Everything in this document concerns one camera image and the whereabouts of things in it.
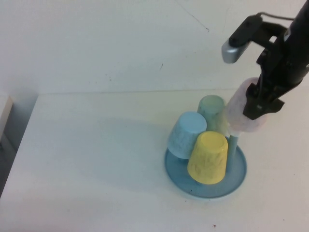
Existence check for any yellow plastic cup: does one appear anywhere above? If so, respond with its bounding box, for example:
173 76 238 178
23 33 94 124
187 130 229 185

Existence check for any light blue plastic cup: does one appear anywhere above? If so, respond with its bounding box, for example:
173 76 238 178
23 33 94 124
166 111 208 160

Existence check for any blue round cup stand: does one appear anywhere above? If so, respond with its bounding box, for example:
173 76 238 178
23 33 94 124
164 130 248 201

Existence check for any pink plastic cup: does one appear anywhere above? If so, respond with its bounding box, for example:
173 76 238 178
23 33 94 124
223 76 268 133

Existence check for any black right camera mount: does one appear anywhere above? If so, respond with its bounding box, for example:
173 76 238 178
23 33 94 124
252 20 292 50

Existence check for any green plastic cup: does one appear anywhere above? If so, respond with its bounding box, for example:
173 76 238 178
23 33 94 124
197 95 229 135

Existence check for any thin right camera cable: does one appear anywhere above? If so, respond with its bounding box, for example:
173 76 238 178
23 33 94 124
257 12 297 21

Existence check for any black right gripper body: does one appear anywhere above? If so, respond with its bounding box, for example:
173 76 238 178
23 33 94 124
255 36 309 100

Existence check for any beige furniture board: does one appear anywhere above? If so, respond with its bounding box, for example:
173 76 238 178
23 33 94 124
0 95 14 145

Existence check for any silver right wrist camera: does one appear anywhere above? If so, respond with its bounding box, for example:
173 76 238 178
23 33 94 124
221 14 263 64

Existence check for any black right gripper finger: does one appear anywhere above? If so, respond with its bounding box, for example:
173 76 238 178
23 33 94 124
242 83 284 121

